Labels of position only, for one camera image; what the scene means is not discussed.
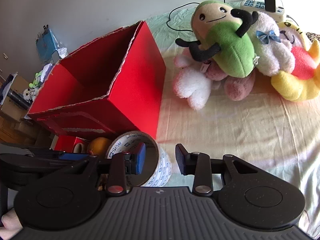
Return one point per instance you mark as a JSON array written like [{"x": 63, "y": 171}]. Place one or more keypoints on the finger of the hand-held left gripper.
[{"x": 72, "y": 156}]

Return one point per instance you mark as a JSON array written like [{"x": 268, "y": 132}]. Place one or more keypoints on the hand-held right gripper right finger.
[{"x": 181, "y": 161}]

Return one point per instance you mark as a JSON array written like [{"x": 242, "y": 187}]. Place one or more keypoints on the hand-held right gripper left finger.
[{"x": 138, "y": 161}]

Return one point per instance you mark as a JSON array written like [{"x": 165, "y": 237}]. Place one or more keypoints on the small red gold-print box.
[{"x": 63, "y": 143}]

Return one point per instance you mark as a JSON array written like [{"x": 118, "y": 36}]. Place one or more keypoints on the white printed tape roll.
[{"x": 163, "y": 170}]

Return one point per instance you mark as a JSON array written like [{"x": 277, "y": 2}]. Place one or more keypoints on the orange fruit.
[{"x": 98, "y": 146}]

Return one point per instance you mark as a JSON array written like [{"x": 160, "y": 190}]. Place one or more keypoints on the large red cardboard box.
[{"x": 135, "y": 92}]

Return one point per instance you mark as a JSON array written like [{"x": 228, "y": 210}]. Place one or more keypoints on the person's left hand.
[{"x": 10, "y": 223}]

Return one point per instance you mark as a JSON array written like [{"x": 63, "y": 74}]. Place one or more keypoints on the black tube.
[{"x": 17, "y": 98}]

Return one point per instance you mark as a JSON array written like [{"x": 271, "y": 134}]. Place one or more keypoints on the pink white plush rabbit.
[{"x": 192, "y": 87}]

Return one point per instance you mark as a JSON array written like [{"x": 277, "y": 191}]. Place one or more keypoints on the small green plush toy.
[{"x": 36, "y": 80}]

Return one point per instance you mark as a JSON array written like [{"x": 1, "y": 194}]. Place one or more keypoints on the blue box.
[{"x": 46, "y": 42}]

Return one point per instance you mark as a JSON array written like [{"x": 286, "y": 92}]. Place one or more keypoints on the green bean plush toy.
[{"x": 230, "y": 47}]

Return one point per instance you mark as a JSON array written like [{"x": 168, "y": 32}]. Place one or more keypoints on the yellow plush with red heart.
[{"x": 292, "y": 87}]

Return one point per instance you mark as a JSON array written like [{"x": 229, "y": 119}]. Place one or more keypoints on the white plush with blue bow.
[{"x": 270, "y": 52}]

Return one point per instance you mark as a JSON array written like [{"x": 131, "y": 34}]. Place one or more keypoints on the white power strip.
[{"x": 252, "y": 5}]

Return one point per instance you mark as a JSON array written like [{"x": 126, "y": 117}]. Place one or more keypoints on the black charger adapter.
[{"x": 269, "y": 1}]

